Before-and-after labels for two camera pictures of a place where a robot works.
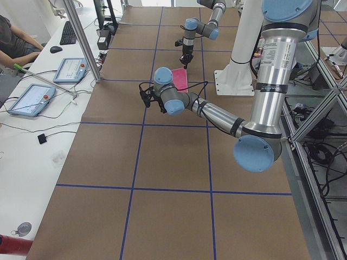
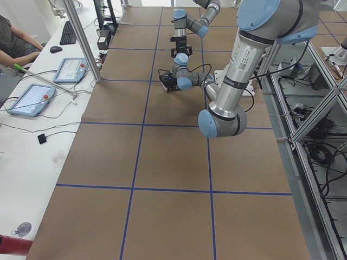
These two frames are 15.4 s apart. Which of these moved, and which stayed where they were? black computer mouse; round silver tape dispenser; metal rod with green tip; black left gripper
Moved: black left gripper
Stayed: black computer mouse; round silver tape dispenser; metal rod with green tip
